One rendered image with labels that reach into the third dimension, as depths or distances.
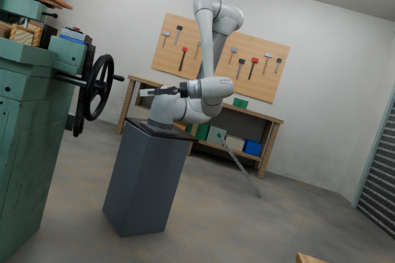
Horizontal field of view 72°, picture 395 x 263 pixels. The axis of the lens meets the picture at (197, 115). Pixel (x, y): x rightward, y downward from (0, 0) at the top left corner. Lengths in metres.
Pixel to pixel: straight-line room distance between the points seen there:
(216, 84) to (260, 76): 3.17
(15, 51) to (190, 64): 3.56
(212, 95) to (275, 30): 3.38
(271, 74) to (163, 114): 3.01
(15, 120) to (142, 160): 0.69
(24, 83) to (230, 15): 1.10
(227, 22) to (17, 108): 1.13
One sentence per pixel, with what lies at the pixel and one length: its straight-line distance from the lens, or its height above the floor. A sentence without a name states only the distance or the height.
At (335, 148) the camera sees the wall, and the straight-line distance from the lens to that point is 4.77.
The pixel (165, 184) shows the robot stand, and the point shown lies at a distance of 1.71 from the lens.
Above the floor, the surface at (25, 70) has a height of 0.82.
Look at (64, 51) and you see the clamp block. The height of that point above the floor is 0.91.
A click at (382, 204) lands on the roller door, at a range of 3.99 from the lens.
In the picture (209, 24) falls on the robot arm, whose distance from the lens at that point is 1.51.
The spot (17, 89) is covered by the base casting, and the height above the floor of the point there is 0.75.
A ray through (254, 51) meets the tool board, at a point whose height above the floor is 1.73.
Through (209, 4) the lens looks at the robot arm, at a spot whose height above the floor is 1.38.
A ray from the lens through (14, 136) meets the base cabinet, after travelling 1.13.
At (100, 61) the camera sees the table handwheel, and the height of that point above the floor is 0.91.
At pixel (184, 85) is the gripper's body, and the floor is 0.92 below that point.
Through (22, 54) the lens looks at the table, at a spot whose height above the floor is 0.87.
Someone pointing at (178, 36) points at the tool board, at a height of 1.64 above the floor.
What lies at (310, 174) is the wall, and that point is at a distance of 4.73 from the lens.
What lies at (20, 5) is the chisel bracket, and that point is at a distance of 1.33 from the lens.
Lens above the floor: 0.91
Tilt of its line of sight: 5 degrees down
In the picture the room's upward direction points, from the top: 16 degrees clockwise
